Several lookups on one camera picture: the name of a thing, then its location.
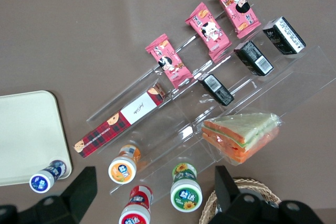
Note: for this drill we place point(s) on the red plaid cookie box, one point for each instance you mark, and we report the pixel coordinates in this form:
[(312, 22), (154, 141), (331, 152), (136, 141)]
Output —
[(118, 123)]

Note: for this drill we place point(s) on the pink cartoon snack pack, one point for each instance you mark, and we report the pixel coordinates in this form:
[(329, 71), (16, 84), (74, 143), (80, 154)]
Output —
[(237, 9), (208, 32), (169, 61)]

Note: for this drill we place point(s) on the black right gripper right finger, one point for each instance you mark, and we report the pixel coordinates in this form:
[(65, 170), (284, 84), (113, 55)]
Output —
[(236, 208)]

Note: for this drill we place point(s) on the small black box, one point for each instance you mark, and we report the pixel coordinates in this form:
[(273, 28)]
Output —
[(284, 35), (216, 90), (253, 58)]

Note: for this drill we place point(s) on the orange cap gum bottle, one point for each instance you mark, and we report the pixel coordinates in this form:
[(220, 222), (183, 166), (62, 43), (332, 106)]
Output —
[(123, 169)]

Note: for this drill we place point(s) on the red cap gum bottle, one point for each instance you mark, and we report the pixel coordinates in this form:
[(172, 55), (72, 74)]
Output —
[(136, 208)]

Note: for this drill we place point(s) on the blue cap gum bottle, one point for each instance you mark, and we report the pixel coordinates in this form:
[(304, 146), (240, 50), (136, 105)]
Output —
[(43, 180)]

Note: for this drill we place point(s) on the triangle sandwich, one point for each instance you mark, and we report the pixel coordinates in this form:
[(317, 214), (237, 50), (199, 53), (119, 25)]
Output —
[(239, 134)]

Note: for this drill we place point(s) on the wicker basket holding foil container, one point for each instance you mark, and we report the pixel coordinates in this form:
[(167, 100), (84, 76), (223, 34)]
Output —
[(267, 190)]

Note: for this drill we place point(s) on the cream plastic tray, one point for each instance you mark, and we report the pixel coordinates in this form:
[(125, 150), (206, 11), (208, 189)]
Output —
[(29, 134)]

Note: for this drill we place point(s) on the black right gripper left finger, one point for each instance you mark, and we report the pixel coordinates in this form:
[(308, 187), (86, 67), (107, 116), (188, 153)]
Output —
[(71, 203)]

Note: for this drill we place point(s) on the green cap gum bottle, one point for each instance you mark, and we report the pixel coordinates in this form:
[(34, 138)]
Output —
[(186, 195)]

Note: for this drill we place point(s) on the clear acrylic stepped stand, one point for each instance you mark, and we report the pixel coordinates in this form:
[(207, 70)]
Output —
[(302, 72)]

